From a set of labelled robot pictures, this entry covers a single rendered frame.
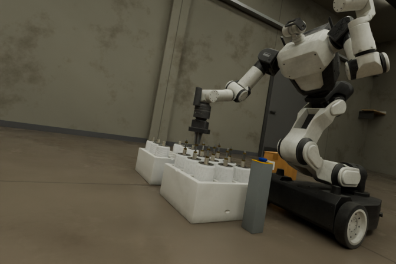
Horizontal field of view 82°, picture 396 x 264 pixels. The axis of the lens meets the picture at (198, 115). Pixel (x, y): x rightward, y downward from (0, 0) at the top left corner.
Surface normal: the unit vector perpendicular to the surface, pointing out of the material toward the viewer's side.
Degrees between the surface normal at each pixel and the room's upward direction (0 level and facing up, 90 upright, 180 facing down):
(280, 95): 90
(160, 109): 90
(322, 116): 113
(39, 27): 90
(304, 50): 89
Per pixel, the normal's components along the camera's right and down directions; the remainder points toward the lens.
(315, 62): -0.57, 0.57
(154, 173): 0.49, 0.04
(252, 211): -0.85, -0.17
